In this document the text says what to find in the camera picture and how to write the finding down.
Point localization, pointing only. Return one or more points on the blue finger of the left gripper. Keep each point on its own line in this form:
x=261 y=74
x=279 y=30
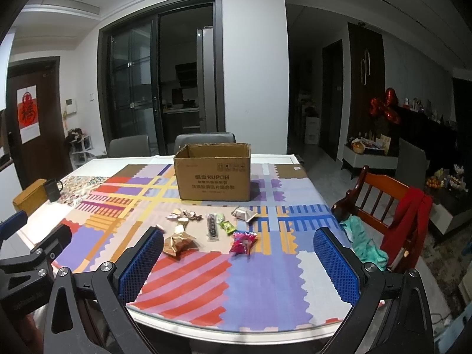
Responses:
x=11 y=225

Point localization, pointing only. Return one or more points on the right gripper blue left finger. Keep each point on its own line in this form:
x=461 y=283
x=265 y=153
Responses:
x=135 y=264

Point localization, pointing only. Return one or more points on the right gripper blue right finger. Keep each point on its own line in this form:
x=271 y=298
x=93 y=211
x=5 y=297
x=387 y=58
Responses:
x=341 y=265

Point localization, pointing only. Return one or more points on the small yellow-brown box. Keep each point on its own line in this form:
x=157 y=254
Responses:
x=31 y=198

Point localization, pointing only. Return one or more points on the teal cloth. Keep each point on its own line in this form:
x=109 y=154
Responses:
x=362 y=244

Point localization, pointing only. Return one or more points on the gold brown snack bag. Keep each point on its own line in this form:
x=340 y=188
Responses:
x=177 y=243

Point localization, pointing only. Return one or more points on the black mug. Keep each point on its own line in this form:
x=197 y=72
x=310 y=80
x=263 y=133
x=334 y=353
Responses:
x=53 y=189

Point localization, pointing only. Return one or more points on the red garment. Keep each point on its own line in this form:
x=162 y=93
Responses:
x=408 y=229

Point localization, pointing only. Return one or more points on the white yellow cake packet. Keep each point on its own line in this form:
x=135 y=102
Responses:
x=175 y=215

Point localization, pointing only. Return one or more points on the red wooden chair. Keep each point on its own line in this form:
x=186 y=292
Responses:
x=374 y=200

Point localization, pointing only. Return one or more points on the foil wrapped round candy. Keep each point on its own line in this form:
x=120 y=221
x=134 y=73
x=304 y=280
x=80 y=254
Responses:
x=191 y=215

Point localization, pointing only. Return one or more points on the dark wooden entry door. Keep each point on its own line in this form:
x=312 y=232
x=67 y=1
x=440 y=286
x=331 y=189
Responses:
x=46 y=156

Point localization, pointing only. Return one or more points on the dark long snack bar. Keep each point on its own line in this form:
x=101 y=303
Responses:
x=212 y=227

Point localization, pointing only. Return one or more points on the colourful patterned tablecloth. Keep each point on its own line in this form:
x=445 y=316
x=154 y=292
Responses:
x=281 y=286

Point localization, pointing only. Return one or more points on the green candy packet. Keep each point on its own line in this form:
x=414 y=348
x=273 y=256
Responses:
x=227 y=227

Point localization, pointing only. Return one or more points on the shoe rack with shoes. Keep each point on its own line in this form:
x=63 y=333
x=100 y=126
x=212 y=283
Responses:
x=79 y=146

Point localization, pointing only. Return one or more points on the pink red snack bag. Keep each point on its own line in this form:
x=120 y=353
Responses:
x=243 y=242

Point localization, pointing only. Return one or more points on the red fu door poster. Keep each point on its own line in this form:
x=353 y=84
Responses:
x=28 y=119

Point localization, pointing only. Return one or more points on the white low cabinet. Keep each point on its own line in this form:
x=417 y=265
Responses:
x=358 y=152

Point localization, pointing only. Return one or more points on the brown cardboard box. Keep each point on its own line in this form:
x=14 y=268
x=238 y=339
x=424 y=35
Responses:
x=213 y=172

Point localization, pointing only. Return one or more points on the grey chair left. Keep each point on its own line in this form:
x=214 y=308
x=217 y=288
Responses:
x=130 y=147

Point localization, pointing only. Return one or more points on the grey chair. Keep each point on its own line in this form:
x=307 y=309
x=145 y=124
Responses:
x=202 y=138
x=130 y=147

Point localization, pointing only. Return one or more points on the white silver snack packet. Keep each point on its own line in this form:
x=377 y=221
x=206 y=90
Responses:
x=244 y=214

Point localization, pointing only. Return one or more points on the white intercom panel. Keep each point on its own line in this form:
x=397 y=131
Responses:
x=70 y=106

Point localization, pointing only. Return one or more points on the grey chair middle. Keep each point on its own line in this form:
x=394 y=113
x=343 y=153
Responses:
x=202 y=138

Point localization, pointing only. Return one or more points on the red foil balloons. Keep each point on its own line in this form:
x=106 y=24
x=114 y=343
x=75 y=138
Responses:
x=386 y=106

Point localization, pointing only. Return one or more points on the black glass sliding door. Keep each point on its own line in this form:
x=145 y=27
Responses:
x=160 y=73

